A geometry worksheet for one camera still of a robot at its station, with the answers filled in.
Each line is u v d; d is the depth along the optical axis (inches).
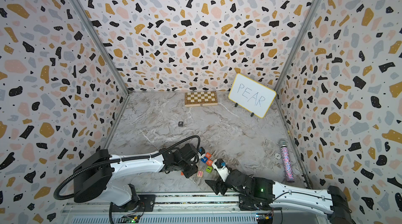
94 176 16.4
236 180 22.2
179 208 28.8
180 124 40.5
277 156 35.4
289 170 32.3
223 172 25.9
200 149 29.4
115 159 18.3
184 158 25.6
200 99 44.8
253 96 40.9
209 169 32.9
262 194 22.3
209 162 33.7
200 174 32.2
